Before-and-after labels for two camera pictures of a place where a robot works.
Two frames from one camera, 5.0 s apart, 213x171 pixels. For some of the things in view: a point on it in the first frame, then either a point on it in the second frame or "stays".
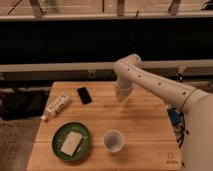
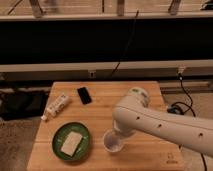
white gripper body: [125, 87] → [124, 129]
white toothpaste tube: [58, 104] stays
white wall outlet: [91, 74] stays
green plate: [59, 135] stays
